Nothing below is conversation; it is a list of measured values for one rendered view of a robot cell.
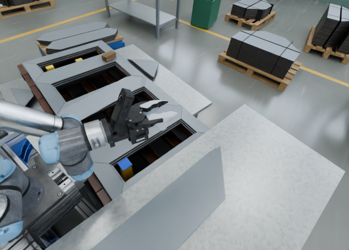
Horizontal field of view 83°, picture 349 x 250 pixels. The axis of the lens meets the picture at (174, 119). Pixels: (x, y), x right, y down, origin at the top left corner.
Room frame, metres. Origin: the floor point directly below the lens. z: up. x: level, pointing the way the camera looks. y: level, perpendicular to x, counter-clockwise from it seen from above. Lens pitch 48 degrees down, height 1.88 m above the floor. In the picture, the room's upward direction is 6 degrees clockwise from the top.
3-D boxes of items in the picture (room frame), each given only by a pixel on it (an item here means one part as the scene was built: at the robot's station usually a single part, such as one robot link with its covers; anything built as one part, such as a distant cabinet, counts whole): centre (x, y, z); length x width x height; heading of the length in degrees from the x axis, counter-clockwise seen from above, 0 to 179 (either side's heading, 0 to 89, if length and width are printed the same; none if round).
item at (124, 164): (0.53, 0.25, 0.88); 0.06 x 0.06 x 0.02; 46
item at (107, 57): (1.59, 0.66, 0.88); 0.12 x 0.06 x 0.05; 152
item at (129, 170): (0.53, 0.25, 0.78); 0.05 x 0.05 x 0.19; 46
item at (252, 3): (5.34, -1.61, 0.18); 1.20 x 0.80 x 0.37; 145
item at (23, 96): (1.14, 1.27, 0.70); 0.39 x 0.12 x 0.04; 46
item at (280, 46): (3.18, -1.37, 0.23); 1.20 x 0.80 x 0.47; 56
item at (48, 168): (0.88, 1.03, 0.66); 1.30 x 0.20 x 0.03; 46
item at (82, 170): (0.29, 0.28, 1.34); 0.11 x 0.08 x 0.11; 32
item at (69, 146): (0.28, 0.27, 1.43); 0.11 x 0.08 x 0.09; 122
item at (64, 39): (2.00, 1.10, 0.82); 0.80 x 0.40 x 0.06; 136
